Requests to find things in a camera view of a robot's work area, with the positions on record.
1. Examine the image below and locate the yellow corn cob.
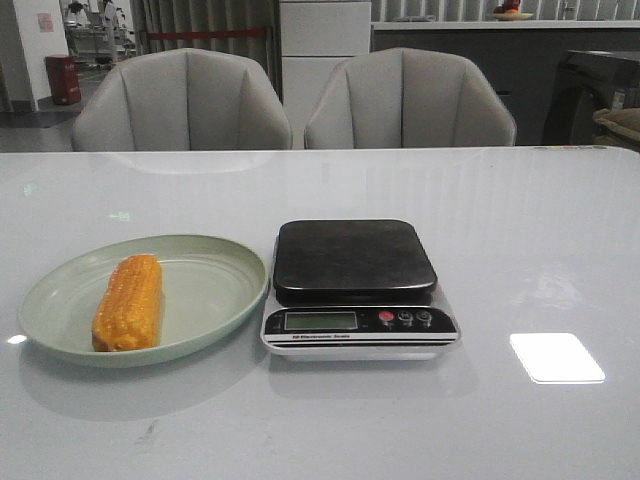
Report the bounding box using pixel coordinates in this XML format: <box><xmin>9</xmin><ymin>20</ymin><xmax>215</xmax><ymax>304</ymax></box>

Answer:
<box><xmin>91</xmin><ymin>254</ymin><xmax>163</xmax><ymax>352</ymax></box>

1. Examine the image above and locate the silver black kitchen scale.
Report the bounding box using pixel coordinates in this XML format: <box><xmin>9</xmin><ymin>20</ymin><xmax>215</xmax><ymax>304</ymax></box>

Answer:
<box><xmin>260</xmin><ymin>219</ymin><xmax>462</xmax><ymax>361</ymax></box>

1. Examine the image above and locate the right grey upholstered chair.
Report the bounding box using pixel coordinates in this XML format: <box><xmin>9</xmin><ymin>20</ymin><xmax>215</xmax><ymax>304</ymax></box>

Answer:
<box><xmin>304</xmin><ymin>48</ymin><xmax>517</xmax><ymax>150</ymax></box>

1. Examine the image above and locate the grey upholstered chair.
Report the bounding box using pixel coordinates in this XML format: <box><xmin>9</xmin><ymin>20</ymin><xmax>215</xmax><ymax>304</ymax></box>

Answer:
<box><xmin>71</xmin><ymin>48</ymin><xmax>292</xmax><ymax>152</ymax></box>
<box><xmin>304</xmin><ymin>48</ymin><xmax>517</xmax><ymax>150</ymax></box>

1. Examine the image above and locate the left grey upholstered chair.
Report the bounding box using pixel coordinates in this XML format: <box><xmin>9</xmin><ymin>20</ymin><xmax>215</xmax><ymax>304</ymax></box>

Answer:
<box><xmin>71</xmin><ymin>48</ymin><xmax>292</xmax><ymax>152</ymax></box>

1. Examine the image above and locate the light green plate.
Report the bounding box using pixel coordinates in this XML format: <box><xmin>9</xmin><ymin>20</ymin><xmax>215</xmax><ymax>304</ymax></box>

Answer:
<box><xmin>19</xmin><ymin>235</ymin><xmax>269</xmax><ymax>368</ymax></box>

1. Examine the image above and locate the white cabinet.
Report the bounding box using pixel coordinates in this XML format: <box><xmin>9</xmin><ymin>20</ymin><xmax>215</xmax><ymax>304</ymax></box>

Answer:
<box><xmin>279</xmin><ymin>1</ymin><xmax>371</xmax><ymax>149</ymax></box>

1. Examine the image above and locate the fruit bowl on counter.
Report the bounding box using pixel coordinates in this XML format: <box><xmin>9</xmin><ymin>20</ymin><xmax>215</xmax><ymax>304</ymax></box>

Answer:
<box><xmin>491</xmin><ymin>0</ymin><xmax>533</xmax><ymax>21</ymax></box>

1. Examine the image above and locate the red trash bin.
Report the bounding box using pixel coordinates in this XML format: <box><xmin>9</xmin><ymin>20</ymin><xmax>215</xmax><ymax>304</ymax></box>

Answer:
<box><xmin>45</xmin><ymin>55</ymin><xmax>81</xmax><ymax>105</ymax></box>

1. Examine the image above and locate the dark grey appliance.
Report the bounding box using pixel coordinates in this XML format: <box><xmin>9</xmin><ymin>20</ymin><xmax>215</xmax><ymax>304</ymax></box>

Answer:
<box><xmin>542</xmin><ymin>50</ymin><xmax>639</xmax><ymax>145</ymax></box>

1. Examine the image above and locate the tan cushion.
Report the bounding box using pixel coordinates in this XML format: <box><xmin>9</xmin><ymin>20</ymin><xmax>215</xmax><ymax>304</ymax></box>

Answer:
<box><xmin>592</xmin><ymin>108</ymin><xmax>640</xmax><ymax>152</ymax></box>

